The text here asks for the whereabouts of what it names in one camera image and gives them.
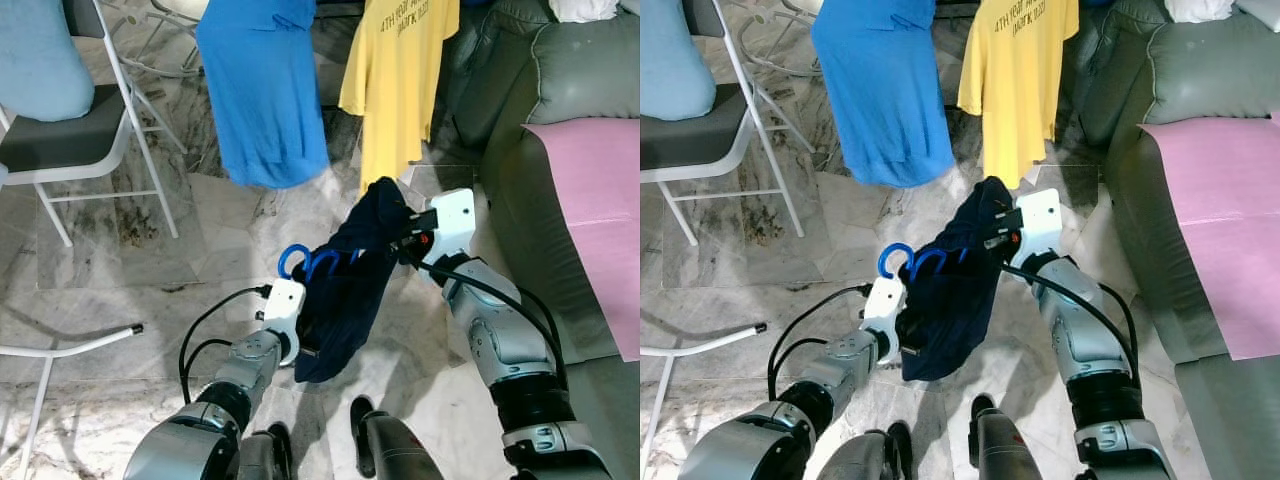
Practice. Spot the navy garment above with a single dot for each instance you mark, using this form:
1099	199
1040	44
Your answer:
345	300
950	310

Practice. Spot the blue plastic hanger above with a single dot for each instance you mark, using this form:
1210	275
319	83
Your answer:
283	262
883	262

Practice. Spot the pink cloth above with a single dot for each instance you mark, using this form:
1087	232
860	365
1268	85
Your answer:
1220	230
600	230

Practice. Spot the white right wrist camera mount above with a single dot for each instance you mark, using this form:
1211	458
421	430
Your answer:
1040	220
455	222

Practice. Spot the blue shirt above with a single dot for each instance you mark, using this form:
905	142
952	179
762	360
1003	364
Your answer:
260	100
880	100

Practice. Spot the white cloth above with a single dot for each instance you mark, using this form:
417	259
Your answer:
1200	10
585	10

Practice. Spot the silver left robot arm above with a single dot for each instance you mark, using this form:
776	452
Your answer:
850	360
250	360

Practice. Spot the light blue pillow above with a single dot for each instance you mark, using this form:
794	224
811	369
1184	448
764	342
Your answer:
40	60
675	60

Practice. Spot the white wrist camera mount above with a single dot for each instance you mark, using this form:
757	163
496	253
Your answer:
885	303
1040	220
455	222
283	305

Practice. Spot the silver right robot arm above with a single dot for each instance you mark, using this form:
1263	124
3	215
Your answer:
1090	340
500	340

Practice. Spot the robot right leg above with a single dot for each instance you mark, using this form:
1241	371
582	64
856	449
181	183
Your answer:
1010	450
400	450

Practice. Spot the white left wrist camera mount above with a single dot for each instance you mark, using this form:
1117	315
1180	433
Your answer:
283	305
885	303

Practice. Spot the yellow shirt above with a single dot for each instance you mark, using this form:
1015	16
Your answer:
395	90
1015	90

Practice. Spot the robot left leg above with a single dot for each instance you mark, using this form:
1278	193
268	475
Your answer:
262	455
870	455

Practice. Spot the grey green leather sofa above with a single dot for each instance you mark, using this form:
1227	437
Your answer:
1140	250
520	250

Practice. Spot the grey white folding chair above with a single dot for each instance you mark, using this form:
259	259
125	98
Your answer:
690	140
60	145

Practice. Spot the robot leg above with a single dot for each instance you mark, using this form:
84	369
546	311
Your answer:
870	455
262	455
400	450
1010	450

